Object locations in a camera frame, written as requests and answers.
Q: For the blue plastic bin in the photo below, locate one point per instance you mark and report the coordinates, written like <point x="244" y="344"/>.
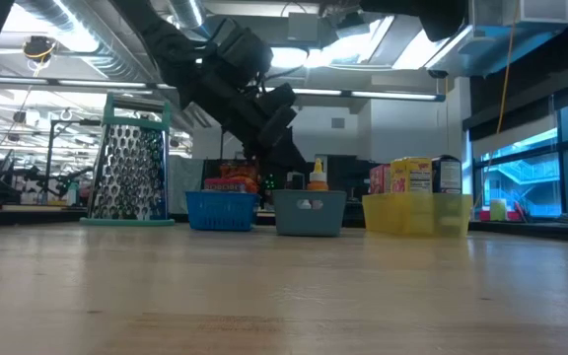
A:
<point x="222" y="212"/>

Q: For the pale green container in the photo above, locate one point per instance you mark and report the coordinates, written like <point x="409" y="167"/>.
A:
<point x="498" y="210"/>

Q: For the grey background panel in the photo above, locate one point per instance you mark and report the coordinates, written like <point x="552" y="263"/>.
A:
<point x="185" y="182"/>

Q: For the black background rack frame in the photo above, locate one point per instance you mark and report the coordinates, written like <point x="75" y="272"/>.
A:
<point x="52" y="148"/>

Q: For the grey plastic bin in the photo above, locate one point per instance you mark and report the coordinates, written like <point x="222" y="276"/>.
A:
<point x="308" y="222"/>

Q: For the round silver air duct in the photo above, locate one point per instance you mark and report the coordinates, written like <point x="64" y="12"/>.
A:
<point x="188" y="12"/>

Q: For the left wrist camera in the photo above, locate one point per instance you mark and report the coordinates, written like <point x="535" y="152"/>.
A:
<point x="276" y="98"/>

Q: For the yellow translucent plastic bin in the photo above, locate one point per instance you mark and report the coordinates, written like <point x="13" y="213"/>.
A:
<point x="417" y="217"/>

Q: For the brown orange snack packet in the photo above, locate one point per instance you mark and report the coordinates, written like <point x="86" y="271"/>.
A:
<point x="237" y="172"/>

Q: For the large silver air duct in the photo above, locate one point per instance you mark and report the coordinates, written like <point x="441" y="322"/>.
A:
<point x="82" y="34"/>

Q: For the red box with grey end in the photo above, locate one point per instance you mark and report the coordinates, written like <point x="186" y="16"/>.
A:
<point x="225" y="185"/>

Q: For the white ceiling air unit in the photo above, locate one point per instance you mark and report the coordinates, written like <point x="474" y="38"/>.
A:
<point x="545" y="12"/>

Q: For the grey wall vent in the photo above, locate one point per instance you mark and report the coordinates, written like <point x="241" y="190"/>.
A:
<point x="338" y="123"/>

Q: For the grey ceiling junction box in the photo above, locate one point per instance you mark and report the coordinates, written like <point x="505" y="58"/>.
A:
<point x="303" y="27"/>

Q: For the long fluorescent light fixture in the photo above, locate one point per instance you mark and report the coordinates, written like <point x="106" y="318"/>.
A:
<point x="87" y="83"/>
<point x="363" y="92"/>

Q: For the small red container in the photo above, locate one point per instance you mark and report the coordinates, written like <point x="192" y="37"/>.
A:
<point x="484" y="215"/>

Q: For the yellow mustard squeeze bottle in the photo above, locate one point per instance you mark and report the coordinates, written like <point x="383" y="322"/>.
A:
<point x="317" y="180"/>

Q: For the black cabinets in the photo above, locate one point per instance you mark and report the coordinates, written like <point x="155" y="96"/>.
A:
<point x="353" y="172"/>

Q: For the yellow cereal box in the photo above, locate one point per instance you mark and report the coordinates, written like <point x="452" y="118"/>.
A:
<point x="409" y="175"/>

